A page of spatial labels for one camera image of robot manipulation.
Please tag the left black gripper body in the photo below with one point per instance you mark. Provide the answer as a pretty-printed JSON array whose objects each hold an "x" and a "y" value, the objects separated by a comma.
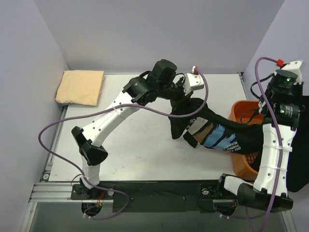
[{"x": 177, "y": 97}]

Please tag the black graphic t shirt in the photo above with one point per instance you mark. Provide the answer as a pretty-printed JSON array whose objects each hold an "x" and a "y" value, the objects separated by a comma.
[{"x": 206, "y": 128}]

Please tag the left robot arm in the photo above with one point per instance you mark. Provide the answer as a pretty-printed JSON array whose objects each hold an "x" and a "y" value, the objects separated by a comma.
[{"x": 139, "y": 91}]

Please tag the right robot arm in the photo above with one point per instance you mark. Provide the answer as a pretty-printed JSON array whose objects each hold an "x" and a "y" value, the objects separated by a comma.
[{"x": 280, "y": 122}]

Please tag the orange plastic bin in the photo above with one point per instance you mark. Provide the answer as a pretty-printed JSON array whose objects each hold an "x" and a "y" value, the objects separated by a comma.
[{"x": 250, "y": 139}]

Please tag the folded cream t shirt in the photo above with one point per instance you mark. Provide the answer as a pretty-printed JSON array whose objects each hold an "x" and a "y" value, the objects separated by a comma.
[{"x": 81, "y": 87}]

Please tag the black t shirt in bin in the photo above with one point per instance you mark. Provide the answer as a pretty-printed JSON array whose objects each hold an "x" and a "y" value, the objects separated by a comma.
[{"x": 298, "y": 164}]

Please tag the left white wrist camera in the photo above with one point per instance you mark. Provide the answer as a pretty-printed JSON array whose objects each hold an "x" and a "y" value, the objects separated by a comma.
[{"x": 192, "y": 81}]

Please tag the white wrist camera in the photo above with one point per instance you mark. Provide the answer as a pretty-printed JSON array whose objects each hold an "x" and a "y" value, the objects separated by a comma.
[
  {"x": 295, "y": 67},
  {"x": 192, "y": 81}
]

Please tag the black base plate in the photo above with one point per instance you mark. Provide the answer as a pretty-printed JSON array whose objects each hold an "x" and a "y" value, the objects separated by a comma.
[{"x": 167, "y": 205}]

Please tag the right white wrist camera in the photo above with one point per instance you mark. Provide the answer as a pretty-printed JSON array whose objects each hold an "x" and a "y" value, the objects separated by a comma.
[{"x": 295, "y": 67}]

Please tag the aluminium frame rail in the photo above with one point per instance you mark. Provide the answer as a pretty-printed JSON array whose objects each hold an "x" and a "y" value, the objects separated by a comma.
[{"x": 229, "y": 188}]

